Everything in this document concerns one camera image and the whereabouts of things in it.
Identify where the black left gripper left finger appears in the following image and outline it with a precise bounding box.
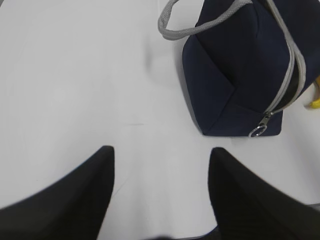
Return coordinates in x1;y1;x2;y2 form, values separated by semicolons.
0;146;115;240

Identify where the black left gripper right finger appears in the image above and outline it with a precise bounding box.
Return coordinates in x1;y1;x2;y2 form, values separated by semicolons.
208;147;320;240

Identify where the yellow banana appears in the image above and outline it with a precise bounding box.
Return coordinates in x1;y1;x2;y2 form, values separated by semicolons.
304;76;320;109

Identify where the navy blue lunch bag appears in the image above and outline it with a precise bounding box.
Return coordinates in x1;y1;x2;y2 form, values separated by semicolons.
158;0;320;138

